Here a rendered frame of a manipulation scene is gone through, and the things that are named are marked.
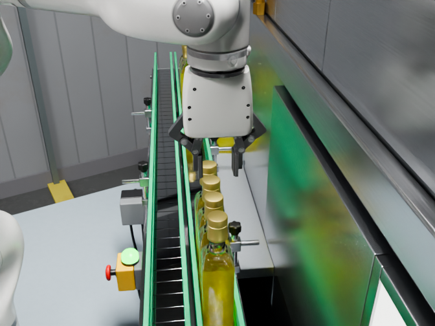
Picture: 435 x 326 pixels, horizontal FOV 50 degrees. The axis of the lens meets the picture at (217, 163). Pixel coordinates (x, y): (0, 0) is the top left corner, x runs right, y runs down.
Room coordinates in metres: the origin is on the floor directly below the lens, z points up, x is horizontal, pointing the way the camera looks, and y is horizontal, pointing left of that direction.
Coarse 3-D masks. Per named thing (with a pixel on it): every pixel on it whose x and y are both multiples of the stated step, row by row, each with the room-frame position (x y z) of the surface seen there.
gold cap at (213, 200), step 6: (210, 192) 0.70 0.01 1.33; (216, 192) 0.70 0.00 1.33; (210, 198) 0.68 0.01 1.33; (216, 198) 0.68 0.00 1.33; (222, 198) 0.68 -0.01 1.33; (210, 204) 0.67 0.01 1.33; (216, 204) 0.67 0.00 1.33; (222, 204) 0.68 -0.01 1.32; (210, 210) 0.67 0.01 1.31; (222, 210) 0.68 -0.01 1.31; (204, 216) 0.68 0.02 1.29
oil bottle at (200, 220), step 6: (204, 210) 0.74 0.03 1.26; (198, 216) 0.74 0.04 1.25; (198, 222) 0.73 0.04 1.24; (204, 222) 0.72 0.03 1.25; (198, 228) 0.72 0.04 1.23; (198, 240) 0.73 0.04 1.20; (198, 246) 0.73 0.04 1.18; (198, 252) 0.74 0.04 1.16; (198, 258) 0.74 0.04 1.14; (198, 264) 0.75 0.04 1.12; (198, 270) 0.75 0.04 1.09
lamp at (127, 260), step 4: (128, 248) 0.91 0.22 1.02; (132, 248) 0.91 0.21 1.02; (124, 252) 0.90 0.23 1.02; (128, 252) 0.90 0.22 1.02; (132, 252) 0.90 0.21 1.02; (136, 252) 0.90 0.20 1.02; (124, 256) 0.88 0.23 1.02; (128, 256) 0.88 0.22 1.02; (132, 256) 0.88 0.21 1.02; (136, 256) 0.89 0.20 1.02; (124, 260) 0.88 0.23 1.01; (128, 260) 0.88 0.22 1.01; (132, 260) 0.88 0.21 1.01; (136, 260) 0.89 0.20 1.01; (124, 264) 0.88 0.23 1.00; (128, 264) 0.88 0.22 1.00; (132, 264) 0.88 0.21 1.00; (136, 264) 0.88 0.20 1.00
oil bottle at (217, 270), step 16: (208, 256) 0.61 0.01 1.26; (224, 256) 0.61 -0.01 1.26; (208, 272) 0.60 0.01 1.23; (224, 272) 0.60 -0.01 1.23; (208, 288) 0.60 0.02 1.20; (224, 288) 0.60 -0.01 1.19; (208, 304) 0.60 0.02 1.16; (224, 304) 0.60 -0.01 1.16; (208, 320) 0.60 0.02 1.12; (224, 320) 0.60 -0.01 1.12
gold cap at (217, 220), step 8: (208, 216) 0.62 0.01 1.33; (216, 216) 0.62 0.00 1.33; (224, 216) 0.62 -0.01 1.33; (208, 224) 0.62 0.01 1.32; (216, 224) 0.61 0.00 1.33; (224, 224) 0.61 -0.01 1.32; (208, 232) 0.62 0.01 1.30; (216, 232) 0.61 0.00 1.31; (224, 232) 0.61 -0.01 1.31; (216, 240) 0.61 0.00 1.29; (224, 240) 0.61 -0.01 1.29
